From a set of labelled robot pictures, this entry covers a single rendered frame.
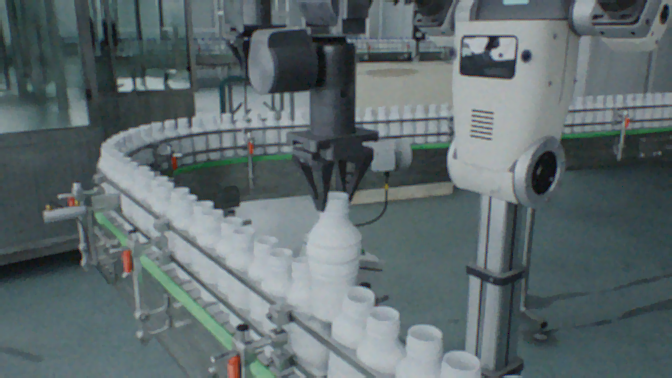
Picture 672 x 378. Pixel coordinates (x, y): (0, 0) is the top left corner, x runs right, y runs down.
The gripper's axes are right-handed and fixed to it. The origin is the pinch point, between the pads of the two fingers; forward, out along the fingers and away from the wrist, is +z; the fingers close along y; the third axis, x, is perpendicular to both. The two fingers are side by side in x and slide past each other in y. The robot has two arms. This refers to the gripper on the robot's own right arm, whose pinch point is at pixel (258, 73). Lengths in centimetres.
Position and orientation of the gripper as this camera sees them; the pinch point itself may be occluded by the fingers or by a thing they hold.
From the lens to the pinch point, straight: 113.6
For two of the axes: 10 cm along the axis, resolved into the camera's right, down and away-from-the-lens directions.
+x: 6.0, 2.2, -7.7
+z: 0.0, 9.6, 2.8
